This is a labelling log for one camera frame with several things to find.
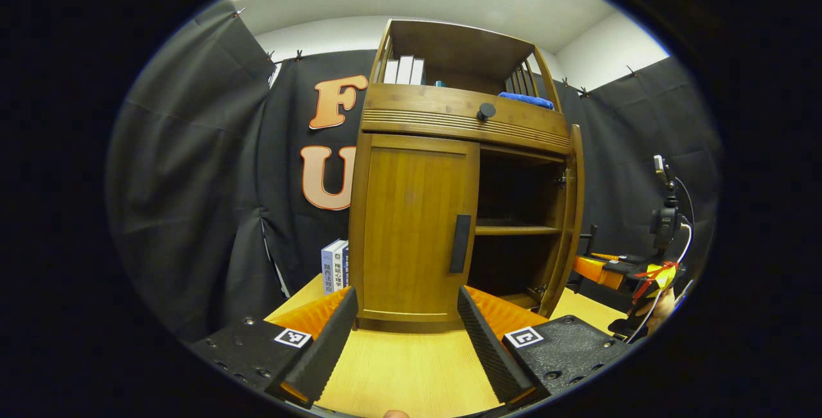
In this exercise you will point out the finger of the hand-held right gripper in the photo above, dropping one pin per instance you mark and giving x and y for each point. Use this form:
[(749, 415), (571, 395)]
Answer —
[(594, 270)]

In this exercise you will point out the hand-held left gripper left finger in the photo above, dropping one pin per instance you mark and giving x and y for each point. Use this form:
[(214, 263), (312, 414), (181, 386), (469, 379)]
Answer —
[(327, 354)]

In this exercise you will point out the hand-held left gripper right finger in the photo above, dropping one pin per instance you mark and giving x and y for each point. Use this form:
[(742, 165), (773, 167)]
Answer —
[(488, 347)]

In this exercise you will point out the wooden cabinet door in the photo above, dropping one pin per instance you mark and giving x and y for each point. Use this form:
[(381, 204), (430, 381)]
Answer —
[(404, 225), (573, 212)]

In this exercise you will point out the wooden double-door shoe cabinet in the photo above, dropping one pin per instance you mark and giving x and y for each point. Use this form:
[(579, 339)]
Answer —
[(462, 45)]

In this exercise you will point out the metal door hinge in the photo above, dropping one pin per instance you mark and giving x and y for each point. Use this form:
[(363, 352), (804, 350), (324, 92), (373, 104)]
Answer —
[(537, 290), (563, 179)]

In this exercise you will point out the wooden inner cabinet shelf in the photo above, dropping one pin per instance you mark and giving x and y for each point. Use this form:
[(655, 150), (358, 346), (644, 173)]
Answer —
[(514, 228)]

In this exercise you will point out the light blue spine book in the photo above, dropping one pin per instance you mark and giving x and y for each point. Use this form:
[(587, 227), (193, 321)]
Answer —
[(328, 270)]

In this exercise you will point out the dark blue spine book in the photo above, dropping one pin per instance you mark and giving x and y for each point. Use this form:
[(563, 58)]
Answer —
[(346, 264)]

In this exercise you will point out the blue folded cloth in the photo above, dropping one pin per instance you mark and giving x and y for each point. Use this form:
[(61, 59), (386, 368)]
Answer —
[(526, 100)]

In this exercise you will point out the black round drawer knob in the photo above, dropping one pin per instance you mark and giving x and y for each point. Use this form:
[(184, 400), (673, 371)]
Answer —
[(486, 112)]

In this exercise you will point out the wooden ribbed drawer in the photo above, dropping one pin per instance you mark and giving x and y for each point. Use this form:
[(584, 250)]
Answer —
[(417, 106)]

